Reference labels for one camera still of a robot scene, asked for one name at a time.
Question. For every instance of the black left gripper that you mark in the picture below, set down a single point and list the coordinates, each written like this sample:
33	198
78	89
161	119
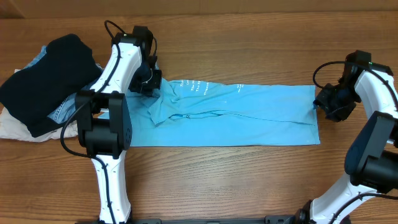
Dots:
148	88

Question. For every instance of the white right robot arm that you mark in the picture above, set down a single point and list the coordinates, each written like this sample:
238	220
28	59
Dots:
370	170

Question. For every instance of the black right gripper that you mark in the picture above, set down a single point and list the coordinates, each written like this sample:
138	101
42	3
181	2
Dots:
336	115

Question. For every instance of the light blue printed t-shirt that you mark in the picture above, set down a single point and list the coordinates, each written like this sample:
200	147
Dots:
204	114

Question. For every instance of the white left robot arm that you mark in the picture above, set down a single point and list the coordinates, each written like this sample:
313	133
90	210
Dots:
104	123

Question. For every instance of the black folded garment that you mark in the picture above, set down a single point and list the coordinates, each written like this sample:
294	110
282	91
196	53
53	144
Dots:
67	57

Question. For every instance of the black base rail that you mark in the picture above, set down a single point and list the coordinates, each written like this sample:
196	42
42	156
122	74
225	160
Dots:
269	219

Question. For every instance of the beige folded garment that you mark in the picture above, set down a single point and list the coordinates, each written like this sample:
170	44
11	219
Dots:
12	129

